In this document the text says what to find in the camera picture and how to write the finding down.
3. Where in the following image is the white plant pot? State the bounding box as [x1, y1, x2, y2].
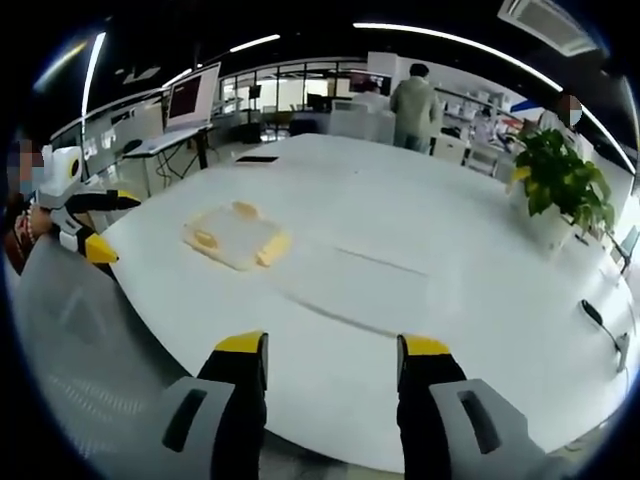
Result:
[504, 187, 577, 251]

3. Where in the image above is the white side desk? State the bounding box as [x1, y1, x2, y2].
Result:
[121, 124, 215, 197]

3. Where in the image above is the long ceiling light strip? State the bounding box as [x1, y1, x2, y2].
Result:
[352, 21, 637, 174]

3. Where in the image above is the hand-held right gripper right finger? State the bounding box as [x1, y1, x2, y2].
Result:
[397, 333, 561, 480]

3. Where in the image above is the ceiling air vent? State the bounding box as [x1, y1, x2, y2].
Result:
[497, 0, 600, 55]

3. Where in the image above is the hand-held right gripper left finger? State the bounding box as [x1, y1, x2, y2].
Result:
[144, 329, 269, 480]

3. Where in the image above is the green potted plant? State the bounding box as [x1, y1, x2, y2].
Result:
[513, 127, 617, 237]

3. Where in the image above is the large white display screen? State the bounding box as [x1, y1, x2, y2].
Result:
[163, 61, 222, 134]

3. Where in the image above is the person's left hand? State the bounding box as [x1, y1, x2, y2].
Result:
[24, 205, 55, 239]

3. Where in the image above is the black desk microphone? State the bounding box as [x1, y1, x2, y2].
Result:
[580, 298, 630, 374]

